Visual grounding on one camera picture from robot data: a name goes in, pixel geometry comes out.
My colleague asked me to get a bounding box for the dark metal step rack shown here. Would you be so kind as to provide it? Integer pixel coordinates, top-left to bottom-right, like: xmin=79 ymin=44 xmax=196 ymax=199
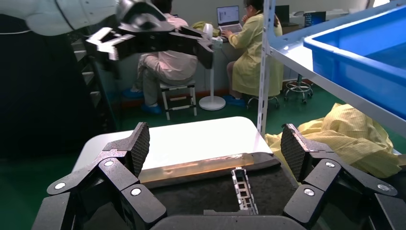
xmin=71 ymin=34 xmax=120 ymax=131

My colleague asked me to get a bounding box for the dark screen laptop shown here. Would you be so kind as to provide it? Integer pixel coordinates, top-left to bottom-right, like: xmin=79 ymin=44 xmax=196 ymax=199
xmin=303 ymin=11 xmax=327 ymax=29

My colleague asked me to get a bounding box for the chrome stool under person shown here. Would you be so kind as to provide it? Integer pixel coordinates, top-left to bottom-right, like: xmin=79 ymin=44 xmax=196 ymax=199
xmin=246 ymin=94 xmax=281 ymax=111

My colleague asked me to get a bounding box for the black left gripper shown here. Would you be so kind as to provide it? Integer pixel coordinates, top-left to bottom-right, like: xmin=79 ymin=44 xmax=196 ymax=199
xmin=84 ymin=0 xmax=215 ymax=70

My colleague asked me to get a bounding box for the black round wheeled stool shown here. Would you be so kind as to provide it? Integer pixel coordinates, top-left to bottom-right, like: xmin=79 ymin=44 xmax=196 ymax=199
xmin=282 ymin=73 xmax=314 ymax=105

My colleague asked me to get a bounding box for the white metal shelf rack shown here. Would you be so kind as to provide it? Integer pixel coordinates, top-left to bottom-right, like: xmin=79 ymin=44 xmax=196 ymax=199
xmin=257 ymin=0 xmax=406 ymax=139

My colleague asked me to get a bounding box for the blue plastic bin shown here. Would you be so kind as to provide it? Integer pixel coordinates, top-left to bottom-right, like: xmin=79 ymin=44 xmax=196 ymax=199
xmin=303 ymin=5 xmax=406 ymax=121

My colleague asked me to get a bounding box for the long grey metal part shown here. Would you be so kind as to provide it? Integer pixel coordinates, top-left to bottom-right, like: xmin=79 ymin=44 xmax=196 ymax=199
xmin=231 ymin=167 xmax=259 ymax=216

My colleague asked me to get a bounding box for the white standing fan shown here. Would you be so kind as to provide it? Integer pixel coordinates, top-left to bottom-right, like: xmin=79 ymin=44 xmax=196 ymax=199
xmin=199 ymin=23 xmax=227 ymax=111

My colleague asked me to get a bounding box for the white step stool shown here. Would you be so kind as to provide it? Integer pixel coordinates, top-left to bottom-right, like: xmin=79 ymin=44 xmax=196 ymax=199
xmin=159 ymin=80 xmax=198 ymax=122

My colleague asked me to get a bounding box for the yellow cloth on desk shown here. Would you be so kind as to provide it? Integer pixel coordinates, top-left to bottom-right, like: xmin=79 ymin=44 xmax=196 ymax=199
xmin=191 ymin=20 xmax=221 ymax=37

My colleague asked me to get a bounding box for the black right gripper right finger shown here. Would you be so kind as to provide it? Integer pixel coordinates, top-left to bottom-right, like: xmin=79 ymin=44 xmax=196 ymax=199
xmin=281 ymin=124 xmax=406 ymax=230

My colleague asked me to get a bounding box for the person in white coat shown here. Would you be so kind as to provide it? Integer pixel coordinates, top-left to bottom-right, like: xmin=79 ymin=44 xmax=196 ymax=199
xmin=122 ymin=0 xmax=199 ymax=115

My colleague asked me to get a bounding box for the person in yellow coat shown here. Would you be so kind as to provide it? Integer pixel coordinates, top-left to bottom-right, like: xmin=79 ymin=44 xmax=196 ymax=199
xmin=221 ymin=0 xmax=285 ymax=107

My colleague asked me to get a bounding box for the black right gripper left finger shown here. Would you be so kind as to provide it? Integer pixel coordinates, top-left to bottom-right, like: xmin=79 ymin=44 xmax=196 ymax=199
xmin=32 ymin=122 xmax=167 ymax=230

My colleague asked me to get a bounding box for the crumpled yellow garment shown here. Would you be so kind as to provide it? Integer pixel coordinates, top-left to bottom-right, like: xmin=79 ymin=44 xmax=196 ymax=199
xmin=265 ymin=103 xmax=403 ymax=179

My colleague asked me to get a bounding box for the open silver laptop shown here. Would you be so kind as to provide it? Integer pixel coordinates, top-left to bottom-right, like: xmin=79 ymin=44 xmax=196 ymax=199
xmin=216 ymin=5 xmax=244 ymax=35

